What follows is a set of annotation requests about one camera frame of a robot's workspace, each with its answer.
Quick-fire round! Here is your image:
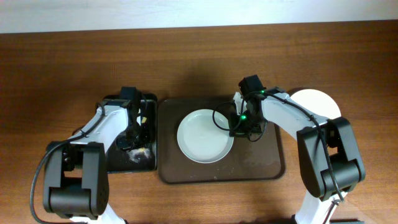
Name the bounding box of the pale green plate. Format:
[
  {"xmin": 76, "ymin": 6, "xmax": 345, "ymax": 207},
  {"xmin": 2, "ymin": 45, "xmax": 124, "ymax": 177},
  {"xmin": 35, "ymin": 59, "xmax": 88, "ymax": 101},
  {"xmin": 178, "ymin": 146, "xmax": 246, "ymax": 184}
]
[{"xmin": 177, "ymin": 109, "xmax": 234, "ymax": 164}]

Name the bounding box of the pink plate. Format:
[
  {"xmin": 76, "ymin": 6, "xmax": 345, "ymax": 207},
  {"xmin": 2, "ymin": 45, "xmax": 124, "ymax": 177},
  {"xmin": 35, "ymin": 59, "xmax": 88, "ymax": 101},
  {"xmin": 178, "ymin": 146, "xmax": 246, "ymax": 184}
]
[{"xmin": 290, "ymin": 89, "xmax": 341, "ymax": 119}]

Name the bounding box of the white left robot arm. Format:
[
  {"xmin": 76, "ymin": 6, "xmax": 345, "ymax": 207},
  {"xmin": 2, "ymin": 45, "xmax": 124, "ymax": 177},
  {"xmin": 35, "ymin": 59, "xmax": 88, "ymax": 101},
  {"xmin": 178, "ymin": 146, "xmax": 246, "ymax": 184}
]
[{"xmin": 39, "ymin": 98, "xmax": 157, "ymax": 223}]

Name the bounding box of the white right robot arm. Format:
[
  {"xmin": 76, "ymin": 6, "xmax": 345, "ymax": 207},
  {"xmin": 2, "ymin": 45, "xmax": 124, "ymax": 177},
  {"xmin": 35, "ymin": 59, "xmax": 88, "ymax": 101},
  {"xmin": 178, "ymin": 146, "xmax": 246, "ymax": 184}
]
[{"xmin": 233, "ymin": 88, "xmax": 366, "ymax": 223}]

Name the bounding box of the brown serving tray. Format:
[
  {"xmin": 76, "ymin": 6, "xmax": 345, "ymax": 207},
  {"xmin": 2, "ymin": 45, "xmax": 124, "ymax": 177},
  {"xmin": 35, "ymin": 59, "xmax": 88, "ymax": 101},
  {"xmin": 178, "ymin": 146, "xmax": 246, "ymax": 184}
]
[{"xmin": 157, "ymin": 95, "xmax": 285, "ymax": 184}]

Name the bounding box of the black water basin tray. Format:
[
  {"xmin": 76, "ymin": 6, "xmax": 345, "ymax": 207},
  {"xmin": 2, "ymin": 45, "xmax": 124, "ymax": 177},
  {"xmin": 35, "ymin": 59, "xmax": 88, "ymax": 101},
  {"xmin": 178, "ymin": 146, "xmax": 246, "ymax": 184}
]
[{"xmin": 106, "ymin": 93, "xmax": 157, "ymax": 173}]

